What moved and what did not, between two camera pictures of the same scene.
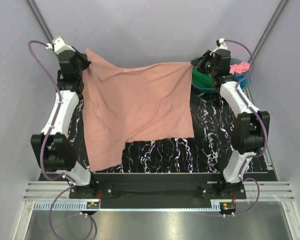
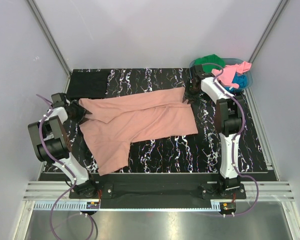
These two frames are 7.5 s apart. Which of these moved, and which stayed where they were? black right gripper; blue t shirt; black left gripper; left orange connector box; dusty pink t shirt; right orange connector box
Moved: dusty pink t shirt; black right gripper; black left gripper
Stayed: right orange connector box; left orange connector box; blue t shirt
